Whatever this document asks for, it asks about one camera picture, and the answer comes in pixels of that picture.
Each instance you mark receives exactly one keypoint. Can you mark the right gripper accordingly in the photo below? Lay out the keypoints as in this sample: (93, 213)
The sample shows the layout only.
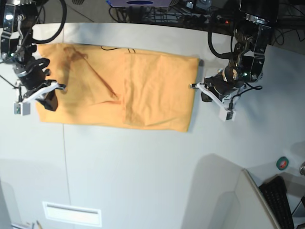
(32, 73)

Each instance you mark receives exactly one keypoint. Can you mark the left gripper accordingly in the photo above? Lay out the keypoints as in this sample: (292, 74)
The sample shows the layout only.
(224, 83)

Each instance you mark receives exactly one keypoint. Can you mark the yellow t-shirt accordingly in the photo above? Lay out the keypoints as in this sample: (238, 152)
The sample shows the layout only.
(120, 88)

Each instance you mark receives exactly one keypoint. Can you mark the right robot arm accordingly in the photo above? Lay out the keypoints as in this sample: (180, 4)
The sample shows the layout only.
(17, 46)

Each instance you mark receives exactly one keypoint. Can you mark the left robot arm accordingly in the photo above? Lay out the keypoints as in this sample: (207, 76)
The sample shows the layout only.
(251, 23)

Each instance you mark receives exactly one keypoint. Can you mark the green tape roll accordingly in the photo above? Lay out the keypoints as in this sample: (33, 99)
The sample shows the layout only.
(282, 163)

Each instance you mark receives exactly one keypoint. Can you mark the black keyboard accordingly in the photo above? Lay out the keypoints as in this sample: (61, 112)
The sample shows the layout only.
(274, 193)

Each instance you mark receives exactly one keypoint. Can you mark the white table slot plate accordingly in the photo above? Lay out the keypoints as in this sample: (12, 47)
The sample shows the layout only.
(72, 214)

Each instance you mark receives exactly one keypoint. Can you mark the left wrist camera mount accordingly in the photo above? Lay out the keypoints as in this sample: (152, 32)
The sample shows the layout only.
(227, 105)

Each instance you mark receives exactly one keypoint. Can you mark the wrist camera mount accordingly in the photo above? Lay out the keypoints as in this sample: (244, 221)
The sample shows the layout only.
(44, 94)
(227, 105)

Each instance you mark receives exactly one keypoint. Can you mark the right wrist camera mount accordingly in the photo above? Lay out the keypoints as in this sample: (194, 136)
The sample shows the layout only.
(44, 94)

